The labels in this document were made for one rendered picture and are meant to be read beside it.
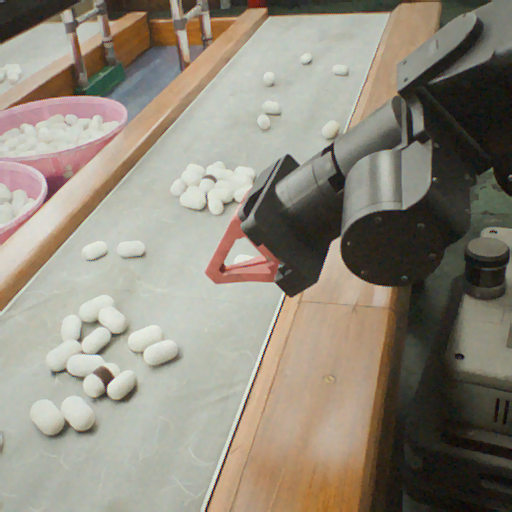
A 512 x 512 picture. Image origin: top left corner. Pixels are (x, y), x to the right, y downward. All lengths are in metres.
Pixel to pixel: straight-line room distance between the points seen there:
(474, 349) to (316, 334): 0.49
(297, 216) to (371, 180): 0.09
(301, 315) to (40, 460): 0.26
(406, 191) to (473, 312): 0.79
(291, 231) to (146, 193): 0.54
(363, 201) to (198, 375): 0.32
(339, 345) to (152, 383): 0.17
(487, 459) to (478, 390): 0.11
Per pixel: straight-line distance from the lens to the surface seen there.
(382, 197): 0.39
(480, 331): 1.14
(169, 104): 1.25
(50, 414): 0.63
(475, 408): 1.11
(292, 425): 0.57
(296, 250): 0.48
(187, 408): 0.63
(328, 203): 0.46
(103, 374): 0.65
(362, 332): 0.65
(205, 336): 0.70
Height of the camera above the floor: 1.17
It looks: 32 degrees down
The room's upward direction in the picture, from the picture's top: 6 degrees counter-clockwise
